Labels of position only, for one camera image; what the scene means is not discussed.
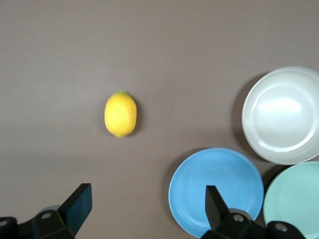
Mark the blue plate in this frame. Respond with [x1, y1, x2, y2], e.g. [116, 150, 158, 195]
[168, 147, 265, 238]

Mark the yellow lemon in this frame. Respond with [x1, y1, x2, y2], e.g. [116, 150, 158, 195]
[104, 89, 138, 138]

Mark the light green plate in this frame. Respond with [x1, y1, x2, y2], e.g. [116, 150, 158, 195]
[263, 161, 319, 239]

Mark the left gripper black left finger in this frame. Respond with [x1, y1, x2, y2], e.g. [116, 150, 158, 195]
[31, 183, 93, 239]

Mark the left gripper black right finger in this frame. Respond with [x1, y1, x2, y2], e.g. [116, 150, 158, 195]
[201, 185, 269, 239]

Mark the beige plate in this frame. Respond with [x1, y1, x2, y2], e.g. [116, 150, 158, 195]
[241, 66, 319, 166]

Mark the brown table cover sheet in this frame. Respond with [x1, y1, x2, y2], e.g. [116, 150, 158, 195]
[0, 0, 319, 239]

